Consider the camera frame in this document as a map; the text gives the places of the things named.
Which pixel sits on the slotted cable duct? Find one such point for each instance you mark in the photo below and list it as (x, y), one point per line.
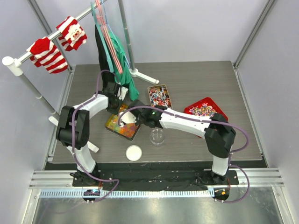
(93, 193)

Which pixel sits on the santa striped sock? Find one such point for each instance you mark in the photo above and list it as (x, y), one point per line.
(72, 36)

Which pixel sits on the red white striped sock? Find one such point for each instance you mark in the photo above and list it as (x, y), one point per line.
(45, 53)

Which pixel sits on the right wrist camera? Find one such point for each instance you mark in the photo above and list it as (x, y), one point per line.
(126, 118)

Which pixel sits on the clothes rack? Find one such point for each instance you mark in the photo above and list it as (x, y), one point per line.
(13, 64)

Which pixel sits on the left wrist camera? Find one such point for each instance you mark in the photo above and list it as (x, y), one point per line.
(122, 92)

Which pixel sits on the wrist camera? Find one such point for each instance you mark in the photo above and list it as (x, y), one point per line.
(126, 118)
(122, 92)

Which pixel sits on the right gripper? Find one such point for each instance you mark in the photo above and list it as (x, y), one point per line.
(138, 122)

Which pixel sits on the white jar lid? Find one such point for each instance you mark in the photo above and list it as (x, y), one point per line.
(133, 153)

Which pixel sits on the black cloth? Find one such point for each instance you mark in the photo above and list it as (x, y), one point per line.
(107, 76)

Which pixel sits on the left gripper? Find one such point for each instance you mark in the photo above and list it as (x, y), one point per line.
(116, 111)

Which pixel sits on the pink hanger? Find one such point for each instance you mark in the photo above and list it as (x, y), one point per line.
(107, 38)

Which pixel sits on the clear plastic jar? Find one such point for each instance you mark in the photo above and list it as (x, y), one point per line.
(157, 137)

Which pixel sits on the gold tin of ball lollipops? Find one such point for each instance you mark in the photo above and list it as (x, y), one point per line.
(159, 95)

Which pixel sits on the red tin of swirl lollipops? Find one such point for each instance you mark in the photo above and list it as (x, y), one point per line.
(204, 107)

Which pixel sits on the green cloth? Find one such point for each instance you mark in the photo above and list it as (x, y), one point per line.
(125, 78)

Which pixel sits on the teal hanger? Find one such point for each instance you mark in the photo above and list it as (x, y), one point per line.
(98, 25)

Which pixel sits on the gold tin of gummy candies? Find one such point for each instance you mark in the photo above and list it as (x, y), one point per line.
(128, 131)

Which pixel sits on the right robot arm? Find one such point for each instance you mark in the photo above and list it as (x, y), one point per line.
(214, 130)

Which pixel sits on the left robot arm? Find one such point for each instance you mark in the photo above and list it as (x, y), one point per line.
(73, 129)

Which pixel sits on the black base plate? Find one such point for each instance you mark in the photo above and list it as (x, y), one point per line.
(150, 176)

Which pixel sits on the blue hanger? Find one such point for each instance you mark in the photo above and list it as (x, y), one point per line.
(106, 20)

